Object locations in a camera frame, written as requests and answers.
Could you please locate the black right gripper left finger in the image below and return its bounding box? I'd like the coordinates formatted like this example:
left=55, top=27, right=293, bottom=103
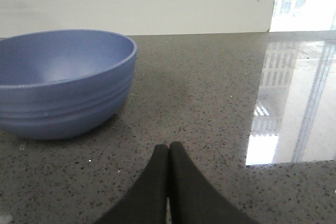
left=96, top=144, right=169, bottom=223

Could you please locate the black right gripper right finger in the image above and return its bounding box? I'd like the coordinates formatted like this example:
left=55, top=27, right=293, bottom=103
left=169, top=142, right=256, bottom=223

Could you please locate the blue plastic bowl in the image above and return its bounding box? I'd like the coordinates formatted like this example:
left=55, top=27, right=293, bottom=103
left=1, top=29, right=138, bottom=140

